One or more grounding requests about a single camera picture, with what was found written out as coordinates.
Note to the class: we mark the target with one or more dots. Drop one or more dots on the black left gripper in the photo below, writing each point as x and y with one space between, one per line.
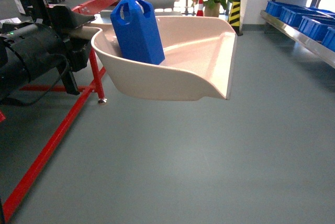
50 45

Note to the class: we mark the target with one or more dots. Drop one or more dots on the blue plastic part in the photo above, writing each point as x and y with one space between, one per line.
136 29

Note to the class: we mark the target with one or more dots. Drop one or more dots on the beige plastic scoop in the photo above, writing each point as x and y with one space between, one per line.
199 59

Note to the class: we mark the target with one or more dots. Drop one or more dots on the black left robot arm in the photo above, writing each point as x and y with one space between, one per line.
14 57

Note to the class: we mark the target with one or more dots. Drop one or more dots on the orange traffic cone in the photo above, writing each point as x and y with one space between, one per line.
200 11

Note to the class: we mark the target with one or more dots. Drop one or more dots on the yellow black striped bollard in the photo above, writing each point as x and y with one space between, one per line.
234 17

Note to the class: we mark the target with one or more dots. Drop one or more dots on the red table frame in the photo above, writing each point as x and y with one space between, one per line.
30 136

